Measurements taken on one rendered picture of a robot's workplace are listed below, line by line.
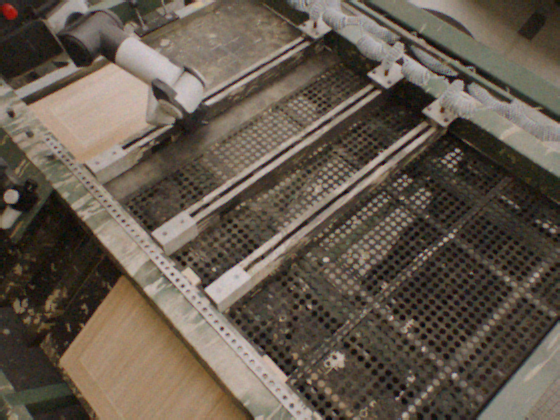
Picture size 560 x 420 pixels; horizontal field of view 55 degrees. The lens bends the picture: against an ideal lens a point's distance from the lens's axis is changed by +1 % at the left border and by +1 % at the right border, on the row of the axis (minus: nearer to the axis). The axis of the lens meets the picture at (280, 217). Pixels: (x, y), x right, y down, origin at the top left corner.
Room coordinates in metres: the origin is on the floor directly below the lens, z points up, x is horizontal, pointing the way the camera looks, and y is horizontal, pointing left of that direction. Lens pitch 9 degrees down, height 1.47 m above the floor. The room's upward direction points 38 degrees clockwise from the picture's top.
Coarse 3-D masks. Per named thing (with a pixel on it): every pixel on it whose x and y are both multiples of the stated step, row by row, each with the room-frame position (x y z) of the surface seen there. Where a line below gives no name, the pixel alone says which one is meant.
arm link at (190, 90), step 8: (184, 72) 1.49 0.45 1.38; (176, 80) 1.48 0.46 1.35; (184, 80) 1.47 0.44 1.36; (192, 80) 1.48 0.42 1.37; (176, 88) 1.46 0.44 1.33; (184, 88) 1.47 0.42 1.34; (192, 88) 1.48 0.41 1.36; (200, 88) 1.50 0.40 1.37; (176, 96) 1.45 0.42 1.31; (184, 96) 1.46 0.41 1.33; (192, 96) 1.48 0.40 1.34; (200, 96) 1.52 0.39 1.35; (176, 104) 1.45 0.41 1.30; (184, 104) 1.47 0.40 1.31; (192, 104) 1.50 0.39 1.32; (184, 112) 1.48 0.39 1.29
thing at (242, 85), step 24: (312, 24) 2.25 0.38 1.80; (288, 48) 2.20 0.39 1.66; (312, 48) 2.26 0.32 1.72; (264, 72) 2.10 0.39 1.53; (216, 96) 1.98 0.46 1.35; (240, 96) 2.07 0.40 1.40; (120, 144) 1.79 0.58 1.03; (144, 144) 1.80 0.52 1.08; (96, 168) 1.71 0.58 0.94; (120, 168) 1.78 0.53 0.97
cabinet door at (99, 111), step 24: (96, 72) 2.08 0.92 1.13; (120, 72) 2.10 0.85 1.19; (48, 96) 1.98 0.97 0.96; (72, 96) 1.99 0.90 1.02; (96, 96) 2.00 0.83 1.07; (120, 96) 2.02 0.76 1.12; (144, 96) 2.03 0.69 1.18; (48, 120) 1.90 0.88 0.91; (72, 120) 1.91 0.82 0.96; (96, 120) 1.92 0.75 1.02; (120, 120) 1.93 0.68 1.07; (144, 120) 1.94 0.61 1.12; (72, 144) 1.83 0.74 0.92; (96, 144) 1.84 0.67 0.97
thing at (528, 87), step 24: (360, 0) 2.78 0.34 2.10; (384, 0) 2.69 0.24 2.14; (408, 24) 2.62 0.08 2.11; (432, 24) 2.58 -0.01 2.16; (456, 48) 2.51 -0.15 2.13; (480, 48) 2.47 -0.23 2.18; (480, 72) 2.48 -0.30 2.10; (504, 72) 2.41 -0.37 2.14; (528, 72) 2.38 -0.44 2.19; (528, 96) 2.36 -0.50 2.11; (552, 96) 2.33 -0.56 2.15; (336, 144) 2.48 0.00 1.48; (312, 168) 2.43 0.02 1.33; (216, 240) 2.19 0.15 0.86; (240, 240) 2.29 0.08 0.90; (288, 336) 1.93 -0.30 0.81
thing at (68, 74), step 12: (204, 0) 2.41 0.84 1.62; (216, 0) 2.42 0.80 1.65; (180, 12) 2.34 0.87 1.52; (192, 12) 2.35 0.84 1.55; (204, 12) 2.41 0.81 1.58; (168, 24) 2.28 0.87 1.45; (180, 24) 2.33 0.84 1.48; (132, 36) 2.21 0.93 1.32; (144, 36) 2.22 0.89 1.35; (156, 36) 2.27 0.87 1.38; (96, 60) 2.10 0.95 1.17; (60, 72) 2.04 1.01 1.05; (72, 72) 2.04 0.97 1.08; (84, 72) 2.08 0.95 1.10; (36, 84) 1.98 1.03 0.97; (48, 84) 1.99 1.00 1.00; (60, 84) 2.03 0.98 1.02; (24, 96) 1.94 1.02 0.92; (36, 96) 1.97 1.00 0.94
